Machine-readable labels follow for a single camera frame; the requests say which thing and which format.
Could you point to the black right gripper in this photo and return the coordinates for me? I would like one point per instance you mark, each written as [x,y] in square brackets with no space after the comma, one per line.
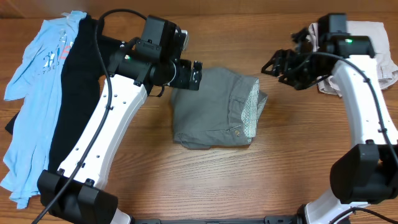
[286,58]

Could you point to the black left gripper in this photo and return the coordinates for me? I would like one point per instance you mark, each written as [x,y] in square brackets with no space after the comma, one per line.
[183,79]

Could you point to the grey shorts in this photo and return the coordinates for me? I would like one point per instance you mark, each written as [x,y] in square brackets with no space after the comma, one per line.
[224,111]

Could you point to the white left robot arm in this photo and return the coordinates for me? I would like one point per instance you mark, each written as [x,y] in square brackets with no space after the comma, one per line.
[75,192]

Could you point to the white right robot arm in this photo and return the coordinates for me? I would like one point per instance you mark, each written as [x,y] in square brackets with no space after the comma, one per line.
[367,173]

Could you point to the folded beige shorts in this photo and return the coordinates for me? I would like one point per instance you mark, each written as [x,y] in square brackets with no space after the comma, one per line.
[386,68]

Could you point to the black t-shirt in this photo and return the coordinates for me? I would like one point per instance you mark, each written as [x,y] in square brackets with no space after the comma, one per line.
[80,94]

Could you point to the light blue t-shirt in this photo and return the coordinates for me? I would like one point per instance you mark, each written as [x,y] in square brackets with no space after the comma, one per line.
[37,81]

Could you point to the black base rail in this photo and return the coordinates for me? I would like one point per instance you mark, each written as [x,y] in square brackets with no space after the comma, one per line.
[211,221]

